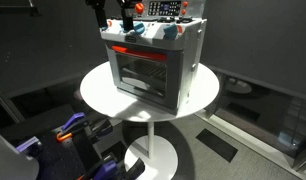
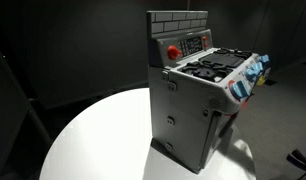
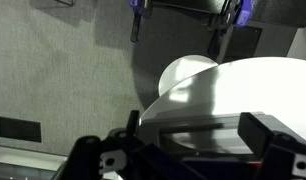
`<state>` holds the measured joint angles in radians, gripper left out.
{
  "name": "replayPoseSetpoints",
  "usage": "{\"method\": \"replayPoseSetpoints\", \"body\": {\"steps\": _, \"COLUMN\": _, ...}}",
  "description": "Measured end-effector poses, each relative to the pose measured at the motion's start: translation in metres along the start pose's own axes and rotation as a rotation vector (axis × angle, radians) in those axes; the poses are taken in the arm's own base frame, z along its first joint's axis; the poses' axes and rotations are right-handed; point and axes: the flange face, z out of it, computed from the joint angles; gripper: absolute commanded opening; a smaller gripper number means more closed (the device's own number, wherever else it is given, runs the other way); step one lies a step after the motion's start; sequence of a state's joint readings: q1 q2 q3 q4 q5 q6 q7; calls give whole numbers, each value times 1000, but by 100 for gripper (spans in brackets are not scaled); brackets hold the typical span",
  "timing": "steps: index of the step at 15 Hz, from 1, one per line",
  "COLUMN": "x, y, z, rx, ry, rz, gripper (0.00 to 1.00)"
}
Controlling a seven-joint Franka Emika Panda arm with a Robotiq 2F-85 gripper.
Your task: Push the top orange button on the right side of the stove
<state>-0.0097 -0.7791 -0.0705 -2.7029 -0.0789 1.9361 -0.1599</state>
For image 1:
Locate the blue stove knob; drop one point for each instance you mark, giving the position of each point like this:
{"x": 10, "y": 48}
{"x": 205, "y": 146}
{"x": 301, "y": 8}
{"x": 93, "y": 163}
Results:
{"x": 170, "y": 32}
{"x": 139, "y": 28}

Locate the round white pedestal table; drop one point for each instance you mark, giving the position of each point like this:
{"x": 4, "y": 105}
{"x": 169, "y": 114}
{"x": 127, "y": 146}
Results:
{"x": 158, "y": 154}

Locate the blue stove knob right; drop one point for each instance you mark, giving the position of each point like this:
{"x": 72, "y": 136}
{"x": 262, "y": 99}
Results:
{"x": 170, "y": 32}

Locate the black perforated mounting board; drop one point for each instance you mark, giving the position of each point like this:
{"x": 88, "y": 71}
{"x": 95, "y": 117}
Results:
{"x": 67, "y": 155}

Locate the purple black clamp lower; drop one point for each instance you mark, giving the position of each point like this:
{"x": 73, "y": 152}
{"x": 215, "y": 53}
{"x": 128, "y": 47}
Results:
{"x": 111, "y": 170}

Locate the grey rounded camera housing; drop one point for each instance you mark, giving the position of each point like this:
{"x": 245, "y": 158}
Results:
{"x": 15, "y": 165}

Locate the orange timer knob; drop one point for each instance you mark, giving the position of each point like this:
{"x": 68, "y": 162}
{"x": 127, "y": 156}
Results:
{"x": 139, "y": 8}

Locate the blue stove knob middle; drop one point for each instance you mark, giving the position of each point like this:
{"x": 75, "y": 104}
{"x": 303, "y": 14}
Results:
{"x": 139, "y": 28}

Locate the grey toy stove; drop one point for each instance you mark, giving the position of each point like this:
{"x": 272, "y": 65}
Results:
{"x": 164, "y": 84}

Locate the orange oven door handle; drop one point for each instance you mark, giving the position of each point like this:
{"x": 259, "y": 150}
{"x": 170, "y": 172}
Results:
{"x": 139, "y": 54}

